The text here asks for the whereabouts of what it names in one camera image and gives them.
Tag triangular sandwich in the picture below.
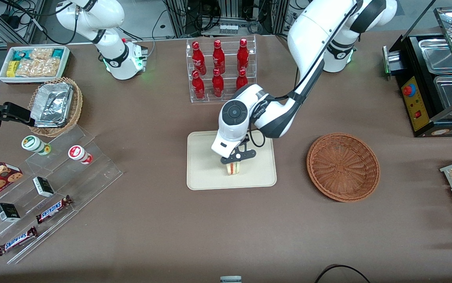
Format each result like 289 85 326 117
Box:
226 160 244 176

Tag cream plastic tray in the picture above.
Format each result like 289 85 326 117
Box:
187 128 277 191

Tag light wicker basket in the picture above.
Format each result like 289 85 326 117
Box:
28 77 83 138

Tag brown wicker basket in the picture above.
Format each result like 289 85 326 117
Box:
307 133 380 203

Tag green lid cup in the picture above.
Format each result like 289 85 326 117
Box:
21 135 52 156

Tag stacked aluminium foil trays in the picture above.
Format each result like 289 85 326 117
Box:
30 83 74 128

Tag white rectangular snack bin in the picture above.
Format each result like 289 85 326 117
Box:
0 46 71 85

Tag clear acrylic bottle rack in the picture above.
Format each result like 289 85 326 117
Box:
186 35 257 103

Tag large clear cracker bag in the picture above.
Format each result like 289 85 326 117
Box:
15 58 60 78

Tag red cola bottle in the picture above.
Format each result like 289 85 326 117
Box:
192 70 206 100
237 38 249 72
236 69 248 92
192 41 207 75
212 39 226 74
212 68 225 98

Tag small clear cracker bag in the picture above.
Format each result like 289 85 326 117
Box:
29 48 54 61

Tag red lid cup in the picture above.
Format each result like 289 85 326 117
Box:
68 145 93 165

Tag small black box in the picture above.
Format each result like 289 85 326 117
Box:
33 176 55 198
0 203 21 223

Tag clear acrylic stepped display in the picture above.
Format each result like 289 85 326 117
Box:
0 125 123 265

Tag snickers bar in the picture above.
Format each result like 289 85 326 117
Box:
35 195 73 224
0 226 38 257

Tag metal equipment rack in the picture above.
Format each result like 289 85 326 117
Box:
163 0 289 38

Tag black food warmer machine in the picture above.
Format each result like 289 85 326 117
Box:
382 6 452 138

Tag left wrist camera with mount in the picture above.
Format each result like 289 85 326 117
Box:
221 136 257 164

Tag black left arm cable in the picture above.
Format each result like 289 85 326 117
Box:
249 0 362 148

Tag black cable loop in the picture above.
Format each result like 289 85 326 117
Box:
314 265 372 283

